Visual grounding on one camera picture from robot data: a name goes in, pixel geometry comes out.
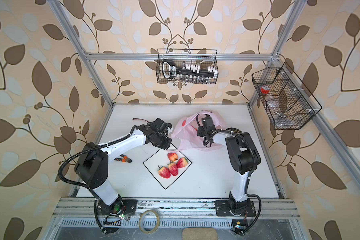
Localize black wire back basket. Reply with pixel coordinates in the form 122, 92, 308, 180
155, 48, 219, 85

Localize black wire side basket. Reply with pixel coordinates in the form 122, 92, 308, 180
252, 63, 322, 130

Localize black yellow tape measure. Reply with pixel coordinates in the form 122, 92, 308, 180
227, 128, 242, 135

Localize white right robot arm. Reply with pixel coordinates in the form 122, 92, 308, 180
196, 115, 261, 219

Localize tape roll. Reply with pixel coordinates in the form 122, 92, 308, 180
138, 210, 161, 234

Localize pink plastic bag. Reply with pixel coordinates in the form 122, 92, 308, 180
171, 110, 226, 152

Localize brown pad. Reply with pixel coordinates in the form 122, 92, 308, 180
182, 228, 218, 240

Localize red fake strawberry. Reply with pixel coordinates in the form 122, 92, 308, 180
177, 157, 189, 169
168, 162, 178, 176

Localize black pliers red handles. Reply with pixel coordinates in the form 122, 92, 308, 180
114, 155, 132, 163

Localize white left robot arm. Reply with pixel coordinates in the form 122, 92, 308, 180
58, 118, 173, 215

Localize small fake apple brown stem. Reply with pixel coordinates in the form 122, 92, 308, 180
167, 153, 179, 162

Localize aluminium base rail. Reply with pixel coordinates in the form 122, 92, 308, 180
53, 197, 301, 220

